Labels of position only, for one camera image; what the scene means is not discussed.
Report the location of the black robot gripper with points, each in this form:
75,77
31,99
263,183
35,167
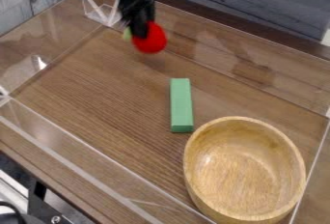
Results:
139,11

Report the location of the red plush strawberry toy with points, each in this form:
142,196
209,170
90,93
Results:
154,43

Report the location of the green rectangular block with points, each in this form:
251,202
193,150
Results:
181,105

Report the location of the wooden bowl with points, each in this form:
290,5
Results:
245,171

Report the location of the clear acrylic corner bracket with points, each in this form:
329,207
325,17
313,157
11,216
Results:
104,14

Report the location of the clear acrylic tray wall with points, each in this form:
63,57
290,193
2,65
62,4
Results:
102,150

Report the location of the black table clamp mount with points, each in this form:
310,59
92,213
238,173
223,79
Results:
39,208

